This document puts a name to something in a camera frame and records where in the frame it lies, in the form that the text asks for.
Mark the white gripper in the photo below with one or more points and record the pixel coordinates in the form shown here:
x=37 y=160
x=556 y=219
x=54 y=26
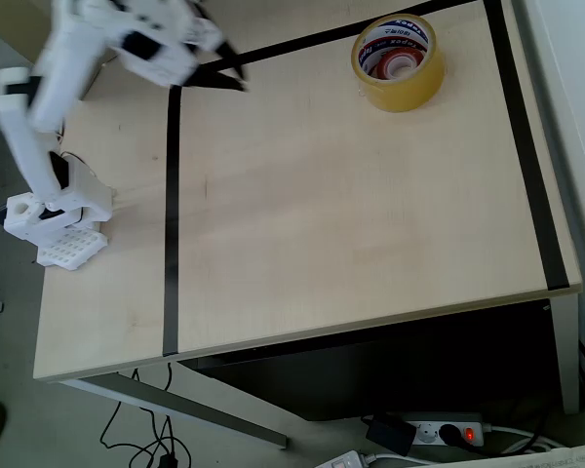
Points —
x=206 y=73

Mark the red tape roll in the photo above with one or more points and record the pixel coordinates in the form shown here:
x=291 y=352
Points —
x=395 y=66

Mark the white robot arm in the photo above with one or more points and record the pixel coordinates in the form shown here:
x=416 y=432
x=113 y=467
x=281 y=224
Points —
x=24 y=141

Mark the yellow tape roll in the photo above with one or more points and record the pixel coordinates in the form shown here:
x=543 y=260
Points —
x=409 y=92

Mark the grey table crossbar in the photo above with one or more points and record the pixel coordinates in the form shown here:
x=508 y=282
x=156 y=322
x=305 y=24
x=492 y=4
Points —
x=185 y=404

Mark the black power adapter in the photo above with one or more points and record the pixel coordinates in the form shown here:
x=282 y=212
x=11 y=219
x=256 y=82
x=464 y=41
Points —
x=390 y=435

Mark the white power strip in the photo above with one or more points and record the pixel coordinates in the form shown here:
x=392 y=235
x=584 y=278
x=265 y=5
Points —
x=343 y=460

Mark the grey power strip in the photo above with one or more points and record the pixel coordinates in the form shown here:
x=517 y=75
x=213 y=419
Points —
x=429 y=434

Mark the black round plug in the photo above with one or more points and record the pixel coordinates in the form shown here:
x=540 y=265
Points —
x=449 y=434

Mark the grey table leg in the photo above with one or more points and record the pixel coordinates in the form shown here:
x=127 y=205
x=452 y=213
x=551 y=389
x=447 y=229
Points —
x=565 y=351

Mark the white perforated base plate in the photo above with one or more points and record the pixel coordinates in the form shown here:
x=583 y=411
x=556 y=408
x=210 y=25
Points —
x=70 y=248

